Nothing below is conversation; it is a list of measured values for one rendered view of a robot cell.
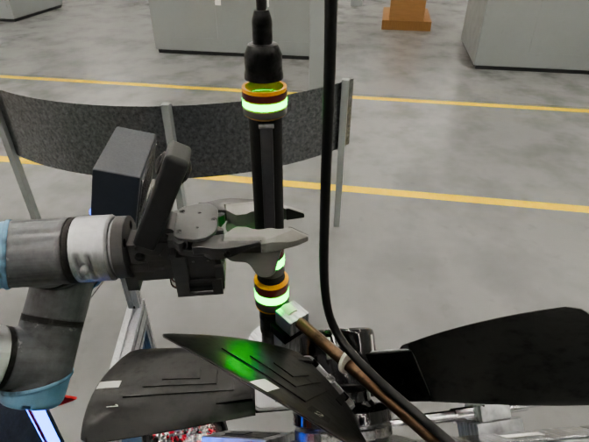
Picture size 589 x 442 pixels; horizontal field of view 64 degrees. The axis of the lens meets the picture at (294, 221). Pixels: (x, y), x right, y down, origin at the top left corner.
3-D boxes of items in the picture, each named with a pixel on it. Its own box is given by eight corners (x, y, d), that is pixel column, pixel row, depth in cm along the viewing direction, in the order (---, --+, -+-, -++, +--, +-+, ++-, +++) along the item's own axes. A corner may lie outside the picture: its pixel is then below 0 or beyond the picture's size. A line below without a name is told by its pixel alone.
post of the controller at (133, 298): (139, 308, 128) (125, 250, 117) (128, 309, 128) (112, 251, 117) (141, 300, 130) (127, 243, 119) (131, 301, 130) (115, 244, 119)
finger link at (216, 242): (266, 237, 53) (190, 234, 54) (265, 224, 52) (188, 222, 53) (259, 263, 50) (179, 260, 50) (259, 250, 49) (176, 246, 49)
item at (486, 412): (494, 416, 80) (512, 418, 76) (466, 420, 78) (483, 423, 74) (492, 400, 81) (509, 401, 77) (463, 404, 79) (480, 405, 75)
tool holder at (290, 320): (319, 358, 64) (322, 304, 59) (278, 386, 60) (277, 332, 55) (278, 320, 70) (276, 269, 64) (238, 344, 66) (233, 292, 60)
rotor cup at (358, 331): (412, 417, 65) (400, 321, 69) (316, 429, 60) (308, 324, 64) (361, 409, 78) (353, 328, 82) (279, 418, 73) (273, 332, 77)
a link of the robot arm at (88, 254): (81, 203, 55) (58, 245, 48) (122, 201, 55) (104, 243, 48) (97, 255, 59) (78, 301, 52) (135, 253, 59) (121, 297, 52)
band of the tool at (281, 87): (295, 116, 47) (295, 87, 45) (260, 127, 44) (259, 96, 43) (269, 103, 49) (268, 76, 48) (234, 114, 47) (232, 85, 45)
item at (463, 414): (379, 431, 72) (555, 408, 83) (387, 433, 70) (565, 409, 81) (379, 416, 72) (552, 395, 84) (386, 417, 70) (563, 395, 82)
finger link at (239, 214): (297, 232, 61) (226, 245, 59) (296, 193, 58) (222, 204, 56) (304, 246, 59) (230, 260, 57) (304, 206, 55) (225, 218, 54)
